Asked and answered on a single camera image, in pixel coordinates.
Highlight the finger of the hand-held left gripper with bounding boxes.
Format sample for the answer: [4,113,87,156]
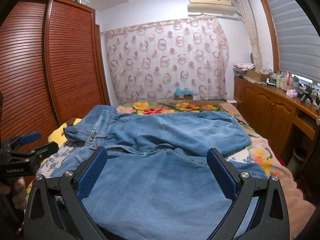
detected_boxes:
[2,131,43,152]
[27,141,60,165]

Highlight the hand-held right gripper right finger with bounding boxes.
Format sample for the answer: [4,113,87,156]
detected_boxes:
[206,147,291,240]

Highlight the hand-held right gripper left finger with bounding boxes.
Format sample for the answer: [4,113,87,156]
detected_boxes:
[24,146,108,240]

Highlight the blue denim pants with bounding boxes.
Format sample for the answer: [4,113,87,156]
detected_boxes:
[47,105,269,240]

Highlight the person's left hand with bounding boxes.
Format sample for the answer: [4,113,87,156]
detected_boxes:
[10,176,28,215]

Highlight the blue floral white cloth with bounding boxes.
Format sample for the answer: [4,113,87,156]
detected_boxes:
[36,144,258,205]

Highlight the yellow plush toy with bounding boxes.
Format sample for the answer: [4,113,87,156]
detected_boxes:
[48,117,83,147]

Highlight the colourful floral blanket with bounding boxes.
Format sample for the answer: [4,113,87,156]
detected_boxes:
[116,100,315,230]

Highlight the grey trash bin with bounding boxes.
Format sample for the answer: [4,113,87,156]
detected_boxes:
[286,147,308,173]

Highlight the wooden louvered wardrobe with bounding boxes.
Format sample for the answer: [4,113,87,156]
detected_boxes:
[0,0,112,180]

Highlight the wooden sideboard cabinet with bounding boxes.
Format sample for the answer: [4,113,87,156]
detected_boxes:
[234,76,320,170]

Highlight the open cardboard box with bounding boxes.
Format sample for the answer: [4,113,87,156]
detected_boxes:
[246,69,270,82]

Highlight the stack of folded patterned cloth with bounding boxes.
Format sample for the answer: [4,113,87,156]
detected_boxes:
[233,63,256,78]

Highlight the group of toiletry bottles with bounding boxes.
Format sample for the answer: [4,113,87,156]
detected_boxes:
[266,71,287,89]

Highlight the circle patterned sheer curtain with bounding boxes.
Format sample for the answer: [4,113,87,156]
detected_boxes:
[100,17,230,105]

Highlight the beige tied side curtain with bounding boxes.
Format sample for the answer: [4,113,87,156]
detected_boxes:
[235,0,263,68]

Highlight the grey window blind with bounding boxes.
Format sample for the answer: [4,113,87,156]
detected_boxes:
[264,0,320,80]

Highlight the wooden window frame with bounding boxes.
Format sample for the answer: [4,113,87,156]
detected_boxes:
[255,0,282,73]

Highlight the beige wall air conditioner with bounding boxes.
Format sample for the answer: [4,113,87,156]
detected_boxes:
[187,0,237,19]

